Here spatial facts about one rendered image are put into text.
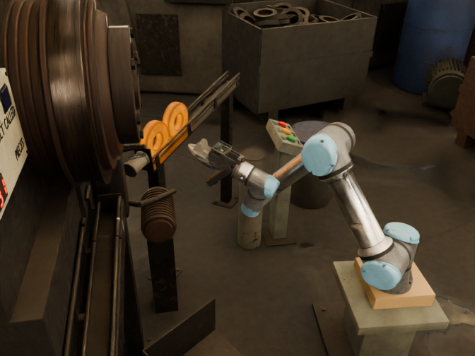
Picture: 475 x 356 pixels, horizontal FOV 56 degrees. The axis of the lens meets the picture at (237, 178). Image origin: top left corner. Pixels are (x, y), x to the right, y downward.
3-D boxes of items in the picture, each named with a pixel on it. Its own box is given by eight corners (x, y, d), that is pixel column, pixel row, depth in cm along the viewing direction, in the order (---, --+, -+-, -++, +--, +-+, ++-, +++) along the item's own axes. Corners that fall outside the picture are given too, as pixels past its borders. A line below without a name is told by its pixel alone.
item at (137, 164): (124, 175, 163) (120, 162, 159) (137, 162, 169) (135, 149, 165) (137, 179, 161) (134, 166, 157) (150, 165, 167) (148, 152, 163)
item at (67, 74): (77, 227, 99) (27, 6, 74) (94, 132, 138) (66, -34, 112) (107, 224, 100) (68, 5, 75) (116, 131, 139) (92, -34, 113)
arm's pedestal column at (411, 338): (399, 300, 198) (413, 256, 184) (442, 383, 165) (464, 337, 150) (312, 306, 194) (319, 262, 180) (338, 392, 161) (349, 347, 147)
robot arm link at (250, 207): (267, 208, 173) (276, 188, 166) (251, 222, 165) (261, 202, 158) (251, 196, 175) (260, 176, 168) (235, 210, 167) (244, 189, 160)
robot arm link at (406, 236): (417, 256, 157) (426, 224, 150) (406, 277, 147) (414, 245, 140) (384, 243, 163) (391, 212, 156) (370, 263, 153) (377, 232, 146)
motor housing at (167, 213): (151, 320, 186) (138, 219, 157) (150, 282, 204) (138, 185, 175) (182, 316, 188) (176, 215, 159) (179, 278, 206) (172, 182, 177)
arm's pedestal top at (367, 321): (408, 264, 180) (410, 256, 178) (447, 329, 153) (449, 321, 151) (331, 268, 177) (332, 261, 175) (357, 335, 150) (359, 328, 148)
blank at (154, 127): (136, 133, 161) (143, 134, 160) (159, 112, 172) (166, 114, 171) (142, 167, 171) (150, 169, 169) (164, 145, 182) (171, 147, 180)
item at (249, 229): (239, 251, 223) (242, 162, 195) (235, 235, 233) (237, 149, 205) (263, 248, 225) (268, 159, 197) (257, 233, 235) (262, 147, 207)
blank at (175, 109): (159, 112, 172) (166, 114, 171) (179, 95, 183) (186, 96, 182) (164, 145, 182) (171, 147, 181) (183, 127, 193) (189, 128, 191)
